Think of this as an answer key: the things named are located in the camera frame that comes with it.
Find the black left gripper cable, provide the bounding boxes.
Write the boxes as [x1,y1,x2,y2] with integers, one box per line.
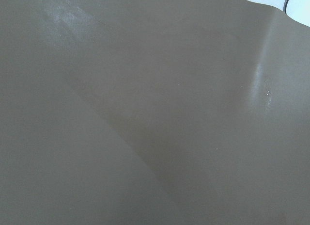
[282,0,292,14]

